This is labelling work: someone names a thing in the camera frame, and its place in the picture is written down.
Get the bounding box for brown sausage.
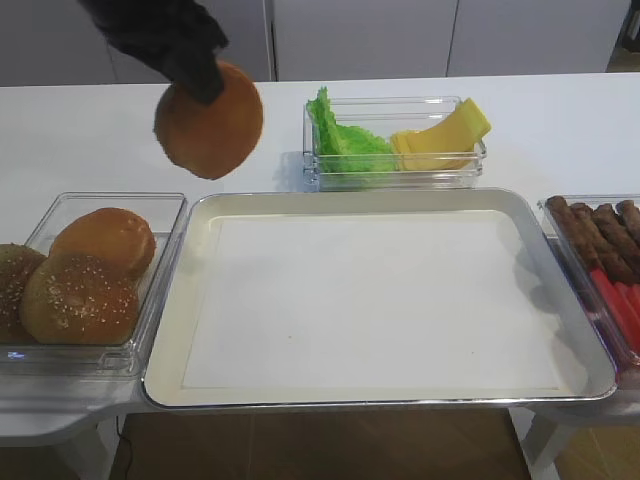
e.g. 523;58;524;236
593;203;639;274
570;203;637;285
545;196;603;272
616;200;640;244

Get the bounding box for sesame bun top right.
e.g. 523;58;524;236
19;253;139;345

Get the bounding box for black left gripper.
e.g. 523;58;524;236
80;0;229;105

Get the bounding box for clear lettuce cheese container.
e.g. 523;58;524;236
302;96;486;192

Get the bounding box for sesame bun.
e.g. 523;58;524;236
19;253;139;345
0;243;46;344

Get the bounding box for red bacon strips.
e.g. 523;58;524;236
589;269;639;354

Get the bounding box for yellow cheese slices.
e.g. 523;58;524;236
390;98;491;171

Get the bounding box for sesame bun top left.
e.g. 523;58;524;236
0;243;46;344

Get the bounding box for plain bun bottom half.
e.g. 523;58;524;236
153;60;264;180

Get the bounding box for green lettuce leaf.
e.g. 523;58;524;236
306;86;396;174

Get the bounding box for clear plastic bun container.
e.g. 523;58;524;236
1;192;187;377

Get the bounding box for clear meat container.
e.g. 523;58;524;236
538;195;639;389

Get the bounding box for silver metal tray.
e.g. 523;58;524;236
143;189;617;410

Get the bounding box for white paper tray liner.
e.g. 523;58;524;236
183;211;561;390

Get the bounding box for plain brown bun bottom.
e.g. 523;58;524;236
49;207;156;280

